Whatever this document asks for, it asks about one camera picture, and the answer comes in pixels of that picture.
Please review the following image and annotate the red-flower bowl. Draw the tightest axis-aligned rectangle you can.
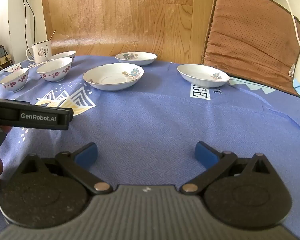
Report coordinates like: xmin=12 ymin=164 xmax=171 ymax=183
xmin=37 ymin=57 xmax=73 ymax=82
xmin=0 ymin=68 xmax=29 ymax=92
xmin=47 ymin=51 xmax=76 ymax=61

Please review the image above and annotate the large floral plate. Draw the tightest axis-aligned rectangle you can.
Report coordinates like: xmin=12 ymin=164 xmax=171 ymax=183
xmin=83 ymin=63 xmax=144 ymax=91

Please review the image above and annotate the small black charger box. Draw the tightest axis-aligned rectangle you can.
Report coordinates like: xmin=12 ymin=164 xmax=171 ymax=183
xmin=0 ymin=45 xmax=6 ymax=58

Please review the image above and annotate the white enamel mug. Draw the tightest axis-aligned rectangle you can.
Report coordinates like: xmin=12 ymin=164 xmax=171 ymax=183
xmin=25 ymin=40 xmax=52 ymax=64

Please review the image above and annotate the blue printed tablecloth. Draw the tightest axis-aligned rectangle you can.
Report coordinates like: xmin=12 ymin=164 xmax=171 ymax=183
xmin=0 ymin=56 xmax=300 ymax=237

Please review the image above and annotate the brown seat cushion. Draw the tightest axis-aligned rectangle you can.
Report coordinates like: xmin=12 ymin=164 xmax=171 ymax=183
xmin=202 ymin=0 xmax=300 ymax=96

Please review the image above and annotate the wooden board panel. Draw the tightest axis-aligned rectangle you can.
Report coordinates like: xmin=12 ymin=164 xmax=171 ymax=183
xmin=42 ymin=0 xmax=213 ymax=63

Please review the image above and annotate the black wall cable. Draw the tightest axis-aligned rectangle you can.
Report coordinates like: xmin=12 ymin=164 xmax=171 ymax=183
xmin=20 ymin=0 xmax=37 ymax=55

